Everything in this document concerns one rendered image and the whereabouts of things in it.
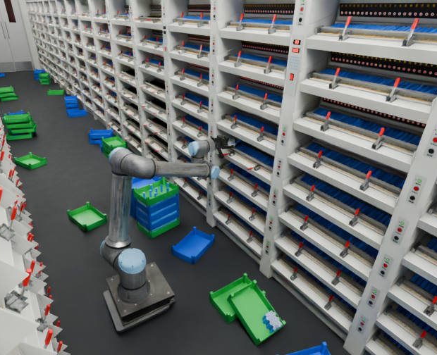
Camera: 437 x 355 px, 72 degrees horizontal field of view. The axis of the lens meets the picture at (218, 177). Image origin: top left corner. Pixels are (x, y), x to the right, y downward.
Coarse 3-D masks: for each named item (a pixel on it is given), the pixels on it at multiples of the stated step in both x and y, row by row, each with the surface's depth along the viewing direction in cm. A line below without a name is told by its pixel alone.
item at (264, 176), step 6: (222, 150) 223; (228, 156) 216; (234, 156) 214; (240, 156) 212; (234, 162) 213; (240, 162) 207; (246, 162) 205; (246, 168) 203; (252, 174) 200; (258, 174) 194; (264, 174) 191; (270, 174) 190; (264, 180) 191; (270, 180) 186
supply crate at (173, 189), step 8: (152, 184) 252; (160, 184) 259; (176, 184) 247; (136, 192) 238; (152, 192) 249; (160, 192) 249; (168, 192) 242; (176, 192) 248; (144, 200) 232; (152, 200) 232; (160, 200) 238
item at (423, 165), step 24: (432, 120) 107; (432, 168) 111; (408, 192) 120; (432, 192) 115; (408, 216) 122; (384, 240) 133; (408, 240) 125; (384, 288) 139; (360, 312) 154; (360, 336) 158
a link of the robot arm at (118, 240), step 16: (112, 160) 161; (112, 176) 165; (128, 176) 164; (112, 192) 167; (128, 192) 168; (112, 208) 170; (128, 208) 173; (112, 224) 173; (128, 224) 178; (112, 240) 177; (128, 240) 182; (112, 256) 177
